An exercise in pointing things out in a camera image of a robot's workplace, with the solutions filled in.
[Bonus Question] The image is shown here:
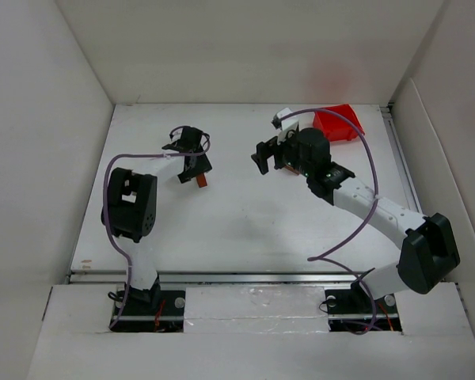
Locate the red plastic bin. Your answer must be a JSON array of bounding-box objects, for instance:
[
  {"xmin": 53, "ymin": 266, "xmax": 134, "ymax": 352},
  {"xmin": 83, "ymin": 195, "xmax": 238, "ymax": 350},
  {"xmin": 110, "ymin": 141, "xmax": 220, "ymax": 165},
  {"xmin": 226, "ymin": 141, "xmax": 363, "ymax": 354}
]
[{"xmin": 312, "ymin": 104, "xmax": 365, "ymax": 142}]

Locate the small red-brown wood block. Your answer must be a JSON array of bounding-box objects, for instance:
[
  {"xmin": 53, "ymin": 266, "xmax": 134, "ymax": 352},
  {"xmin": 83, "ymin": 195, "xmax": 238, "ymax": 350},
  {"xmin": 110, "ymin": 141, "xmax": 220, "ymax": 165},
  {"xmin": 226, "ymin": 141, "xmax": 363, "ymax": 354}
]
[{"xmin": 196, "ymin": 173, "xmax": 207, "ymax": 188}]

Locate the reddish long wood block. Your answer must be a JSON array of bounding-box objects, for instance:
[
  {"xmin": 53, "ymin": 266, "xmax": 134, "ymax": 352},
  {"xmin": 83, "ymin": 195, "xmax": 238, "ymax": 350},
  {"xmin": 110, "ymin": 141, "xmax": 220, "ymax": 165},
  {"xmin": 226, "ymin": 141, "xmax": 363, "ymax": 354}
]
[{"xmin": 284, "ymin": 165, "xmax": 299, "ymax": 175}]

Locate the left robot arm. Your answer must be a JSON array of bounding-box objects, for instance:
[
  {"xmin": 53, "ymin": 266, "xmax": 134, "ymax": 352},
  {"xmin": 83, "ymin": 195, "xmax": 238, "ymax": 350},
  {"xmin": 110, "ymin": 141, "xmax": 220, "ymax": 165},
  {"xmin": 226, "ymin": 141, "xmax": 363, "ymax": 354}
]
[{"xmin": 101, "ymin": 126, "xmax": 212, "ymax": 313}]

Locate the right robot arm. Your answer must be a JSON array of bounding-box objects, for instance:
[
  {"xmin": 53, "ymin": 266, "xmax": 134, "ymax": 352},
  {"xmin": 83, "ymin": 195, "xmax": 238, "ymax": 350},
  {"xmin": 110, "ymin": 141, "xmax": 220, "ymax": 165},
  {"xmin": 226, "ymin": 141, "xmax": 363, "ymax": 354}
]
[{"xmin": 251, "ymin": 127, "xmax": 461, "ymax": 299}]

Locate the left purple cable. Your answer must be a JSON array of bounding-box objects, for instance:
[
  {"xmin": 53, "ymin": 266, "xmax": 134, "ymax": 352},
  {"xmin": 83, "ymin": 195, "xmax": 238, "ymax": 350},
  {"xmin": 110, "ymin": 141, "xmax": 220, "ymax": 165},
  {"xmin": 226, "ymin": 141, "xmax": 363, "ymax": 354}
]
[{"xmin": 102, "ymin": 125, "xmax": 211, "ymax": 329}]

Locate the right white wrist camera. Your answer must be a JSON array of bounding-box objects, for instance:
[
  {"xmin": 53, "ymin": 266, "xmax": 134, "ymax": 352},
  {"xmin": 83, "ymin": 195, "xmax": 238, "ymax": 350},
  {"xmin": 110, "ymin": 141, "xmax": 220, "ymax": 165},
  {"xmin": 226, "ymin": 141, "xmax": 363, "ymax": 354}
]
[{"xmin": 272, "ymin": 108, "xmax": 299, "ymax": 145}]

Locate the aluminium side rail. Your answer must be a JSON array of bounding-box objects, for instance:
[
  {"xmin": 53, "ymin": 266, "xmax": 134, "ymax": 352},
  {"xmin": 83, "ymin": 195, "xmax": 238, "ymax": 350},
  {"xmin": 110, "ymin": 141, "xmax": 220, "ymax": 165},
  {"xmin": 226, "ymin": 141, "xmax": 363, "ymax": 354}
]
[{"xmin": 380, "ymin": 107, "xmax": 423, "ymax": 213}]

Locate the aluminium front rail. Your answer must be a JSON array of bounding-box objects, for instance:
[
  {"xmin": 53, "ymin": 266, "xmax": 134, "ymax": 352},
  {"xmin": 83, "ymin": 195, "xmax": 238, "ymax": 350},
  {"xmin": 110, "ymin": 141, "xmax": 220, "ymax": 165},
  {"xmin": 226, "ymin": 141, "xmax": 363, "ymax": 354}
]
[{"xmin": 67, "ymin": 272, "xmax": 355, "ymax": 284}]

